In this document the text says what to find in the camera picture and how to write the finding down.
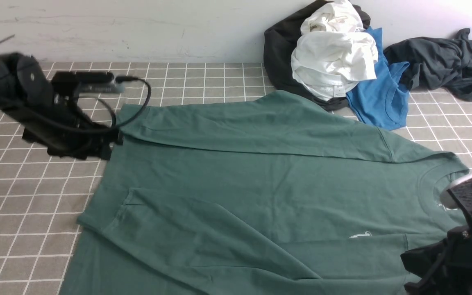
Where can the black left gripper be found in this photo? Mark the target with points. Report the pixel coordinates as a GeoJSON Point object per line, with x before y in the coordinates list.
{"type": "Point", "coordinates": [59, 124]}

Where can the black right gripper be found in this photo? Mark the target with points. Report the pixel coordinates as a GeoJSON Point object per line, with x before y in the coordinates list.
{"type": "Point", "coordinates": [444, 268]}

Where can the green long-sleeve top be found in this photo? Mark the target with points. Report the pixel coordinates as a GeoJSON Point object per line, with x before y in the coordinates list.
{"type": "Point", "coordinates": [268, 197]}

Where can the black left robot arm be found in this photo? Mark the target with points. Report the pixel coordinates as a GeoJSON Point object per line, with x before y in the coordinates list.
{"type": "Point", "coordinates": [22, 76]}

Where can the grey checked tablecloth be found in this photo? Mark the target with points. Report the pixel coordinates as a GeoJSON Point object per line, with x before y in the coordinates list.
{"type": "Point", "coordinates": [42, 196]}

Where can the blue t-shirt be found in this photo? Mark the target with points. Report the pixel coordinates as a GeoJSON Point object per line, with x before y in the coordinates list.
{"type": "Point", "coordinates": [382, 102]}

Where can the dark grey crumpled garment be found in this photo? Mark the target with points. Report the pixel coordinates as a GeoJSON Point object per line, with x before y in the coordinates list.
{"type": "Point", "coordinates": [436, 63]}

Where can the black garment in pile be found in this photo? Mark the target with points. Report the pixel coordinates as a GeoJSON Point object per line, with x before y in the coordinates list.
{"type": "Point", "coordinates": [281, 40]}

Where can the white garment in pile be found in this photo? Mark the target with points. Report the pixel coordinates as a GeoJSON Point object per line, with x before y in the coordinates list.
{"type": "Point", "coordinates": [334, 52]}

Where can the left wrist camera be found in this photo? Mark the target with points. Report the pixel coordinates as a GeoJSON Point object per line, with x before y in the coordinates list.
{"type": "Point", "coordinates": [71, 84]}

